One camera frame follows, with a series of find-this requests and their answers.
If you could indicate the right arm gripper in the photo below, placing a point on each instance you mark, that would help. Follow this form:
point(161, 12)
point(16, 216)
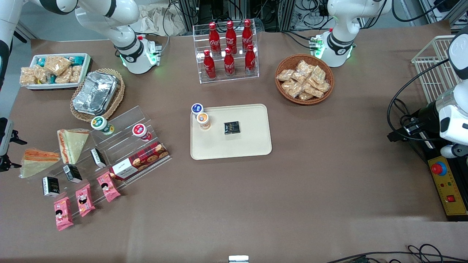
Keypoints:
point(3, 159)

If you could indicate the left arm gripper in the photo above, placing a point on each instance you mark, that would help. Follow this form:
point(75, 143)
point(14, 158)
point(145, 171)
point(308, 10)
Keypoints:
point(426, 116)

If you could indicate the sandwich with orange filling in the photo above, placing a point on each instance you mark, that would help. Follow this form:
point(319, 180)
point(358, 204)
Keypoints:
point(38, 162)

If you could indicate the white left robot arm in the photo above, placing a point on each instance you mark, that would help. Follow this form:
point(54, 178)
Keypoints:
point(340, 22)

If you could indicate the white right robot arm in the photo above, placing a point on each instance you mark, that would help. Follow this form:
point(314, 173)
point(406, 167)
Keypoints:
point(120, 36)

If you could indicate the wrapped triangle sandwich white bread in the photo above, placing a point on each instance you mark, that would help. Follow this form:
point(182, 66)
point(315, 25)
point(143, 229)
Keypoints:
point(73, 145)

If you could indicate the white rectangular snack tray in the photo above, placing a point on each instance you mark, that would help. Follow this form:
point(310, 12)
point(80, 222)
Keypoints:
point(86, 67)

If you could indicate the beige plastic tray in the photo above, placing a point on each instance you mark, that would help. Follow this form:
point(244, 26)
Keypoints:
point(248, 142)

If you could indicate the small black carton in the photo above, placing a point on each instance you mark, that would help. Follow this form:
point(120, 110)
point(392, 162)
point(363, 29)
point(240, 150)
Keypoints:
point(51, 186)
point(98, 157)
point(72, 174)

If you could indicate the yellow emergency stop box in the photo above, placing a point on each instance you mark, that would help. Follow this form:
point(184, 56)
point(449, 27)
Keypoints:
point(451, 190)

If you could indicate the rice cracker snack pack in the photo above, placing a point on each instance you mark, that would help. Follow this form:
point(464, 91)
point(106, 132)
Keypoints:
point(64, 76)
point(299, 77)
point(323, 87)
point(305, 96)
point(285, 75)
point(43, 75)
point(28, 75)
point(313, 90)
point(57, 64)
point(291, 88)
point(318, 74)
point(305, 67)
point(75, 73)

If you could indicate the pink snack packet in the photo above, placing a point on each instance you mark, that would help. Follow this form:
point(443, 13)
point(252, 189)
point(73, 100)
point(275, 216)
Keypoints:
point(63, 213)
point(85, 200)
point(108, 187)

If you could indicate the brown table cover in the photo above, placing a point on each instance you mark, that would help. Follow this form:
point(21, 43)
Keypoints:
point(329, 182)

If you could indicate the teal snack packet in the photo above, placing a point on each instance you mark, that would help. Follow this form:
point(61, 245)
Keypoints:
point(77, 59)
point(53, 79)
point(40, 62)

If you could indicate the green lid cup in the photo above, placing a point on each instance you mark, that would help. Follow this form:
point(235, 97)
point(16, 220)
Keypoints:
point(101, 125)

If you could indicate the stacked foil containers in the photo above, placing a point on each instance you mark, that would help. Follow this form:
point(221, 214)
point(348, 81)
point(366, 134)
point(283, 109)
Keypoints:
point(95, 93)

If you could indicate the clear acrylic stepped stand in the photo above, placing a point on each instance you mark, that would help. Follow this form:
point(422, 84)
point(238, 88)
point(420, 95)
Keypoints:
point(124, 120)

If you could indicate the oval wicker basket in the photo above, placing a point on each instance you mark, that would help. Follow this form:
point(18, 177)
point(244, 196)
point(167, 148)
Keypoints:
point(119, 96)

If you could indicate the red plaid cookie box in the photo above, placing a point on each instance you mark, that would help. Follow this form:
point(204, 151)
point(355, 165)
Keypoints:
point(140, 160)

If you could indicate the red lid cup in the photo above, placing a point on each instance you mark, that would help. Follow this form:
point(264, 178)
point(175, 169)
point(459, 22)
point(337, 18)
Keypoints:
point(141, 131)

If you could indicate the round wicker basket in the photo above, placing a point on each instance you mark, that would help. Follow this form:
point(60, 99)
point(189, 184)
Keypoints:
point(283, 62)

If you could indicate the clear acrylic bottle rack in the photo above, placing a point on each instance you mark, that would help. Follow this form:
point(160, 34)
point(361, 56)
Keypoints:
point(254, 73)

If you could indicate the small black square packet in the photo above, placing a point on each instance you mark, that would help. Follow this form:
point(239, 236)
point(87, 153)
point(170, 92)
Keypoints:
point(231, 128)

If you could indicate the red cola bottle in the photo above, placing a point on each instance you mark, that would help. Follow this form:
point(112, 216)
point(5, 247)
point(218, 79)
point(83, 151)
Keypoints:
point(209, 66)
point(230, 34)
point(214, 36)
point(250, 60)
point(229, 64)
point(247, 33)

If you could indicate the blue lid cup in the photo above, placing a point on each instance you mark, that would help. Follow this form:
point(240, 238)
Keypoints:
point(197, 108)

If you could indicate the orange lid cup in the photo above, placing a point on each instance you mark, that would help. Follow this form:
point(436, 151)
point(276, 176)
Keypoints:
point(203, 120)

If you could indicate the white device edge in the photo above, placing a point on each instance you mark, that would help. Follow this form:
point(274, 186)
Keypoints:
point(238, 259)

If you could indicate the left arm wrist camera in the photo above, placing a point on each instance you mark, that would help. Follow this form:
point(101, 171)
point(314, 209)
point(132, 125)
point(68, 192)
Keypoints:
point(413, 128)

